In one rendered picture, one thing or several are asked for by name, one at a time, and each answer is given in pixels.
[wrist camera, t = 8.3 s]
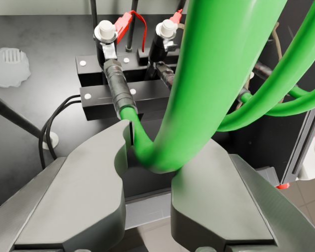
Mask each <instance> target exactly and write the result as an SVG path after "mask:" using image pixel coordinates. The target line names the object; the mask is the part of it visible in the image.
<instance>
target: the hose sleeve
mask: <svg viewBox="0 0 315 252"><path fill-rule="evenodd" d="M106 75H107V81H108V85H109V87H110V91H111V95H112V98H113V104H114V108H115V111H116V114H117V117H118V118H119V119H120V120H121V118H120V112H121V110H123V109H124V108H133V109H134V110H135V111H136V114H138V109H137V107H136V103H135V101H134V98H133V96H132V94H131V92H130V89H129V87H128V84H127V81H126V78H125V75H124V74H123V72H122V70H121V68H120V67H118V66H111V67H109V68H108V69H107V71H106Z"/></svg>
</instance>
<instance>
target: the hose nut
mask: <svg viewBox="0 0 315 252"><path fill-rule="evenodd" d="M111 66H117V67H119V68H121V70H122V71H123V68H122V65H121V63H120V62H119V61H117V60H115V59H113V58H111V59H110V60H108V61H106V62H105V63H104V72H105V76H106V78H107V70H108V68H109V67H111Z"/></svg>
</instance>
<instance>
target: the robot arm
mask: <svg viewBox="0 0 315 252"><path fill-rule="evenodd" d="M134 136H135V122H134V121H133V120H128V119H124V120H121V121H120V122H118V123H116V124H114V125H112V126H111V127H109V128H107V129H105V130H103V131H101V132H100V133H98V134H96V135H94V136H93V137H91V138H89V139H88V140H86V141H85V142H83V143H82V144H81V145H79V146H78V147H77V148H76V149H75V150H73V151H72V152H71V153H70V154H69V155H68V156H67V157H58V158H57V159H56V160H55V161H53V162H52V163H51V164H50V165H49V166H47V167H46V168H45V169H44V170H43V171H41V172H40V173H39V174H38V175H37V176H35V177H34V178H33V179H32V180H31V181H29V182H28V183H27V184H26V185H25V186H23V187H22V188H21V189H20V190H19V191H17V192H16V193H15V194H14V195H13V196H12V197H10V198H9V199H8V200H7V201H6V202H4V203H3V204H2V205H1V206H0V252H107V251H108V250H110V249H111V248H112V247H114V246H115V245H117V244H118V243H119V242H120V241H121V240H122V239H123V237H124V234H125V224H126V205H125V196H124V188H123V181H122V179H121V177H122V175H123V174H124V173H125V172H126V170H127V169H128V161H127V151H128V150H129V148H130V147H131V146H133V145H134ZM174 172H175V173H176V175H175V176H174V177H173V178H172V180H171V204H170V227H171V236H172V238H173V239H174V240H175V241H176V242H177V243H178V244H180V245H181V246H183V247H184V248H186V249H187V250H188V251H190V252H315V225H314V224H313V223H312V222H311V221H310V220H309V218H308V217H307V216H306V215H305V214H304V213H303V212H302V211H301V210H300V209H299V208H298V207H297V206H296V205H295V204H294V203H292V202H291V201H290V200H289V199H288V198H287V197H286V196H285V195H284V194H282V193H281V192H280V191H279V190H278V189H277V188H275V187H274V186H273V185H272V184H271V183H270V182H269V181H267V180H266V179H265V178H264V177H263V176H262V175H261V174H259V173H258V172H257V171H256V170H255V169H254V168H253V167H251V166H250V165H249V164H248V163H247V162H246V161H244V160H243V159H242V158H241V157H240V156H239V155H238V154H229V153H228V152H227V151H226V150H225V149H224V148H222V147H221V146H220V145H219V144H218V143H217V142H215V141H214V140H213V139H211V138H210V139H209V141H208V142H207V143H206V144H205V145H204V147H203V148H202V149H201V150H200V151H199V153H198V154H197V155H196V156H195V157H194V158H193V159H191V160H190V161H189V162H187V163H186V164H185V165H183V166H182V167H181V168H179V169H178V170H176V171H174Z"/></svg>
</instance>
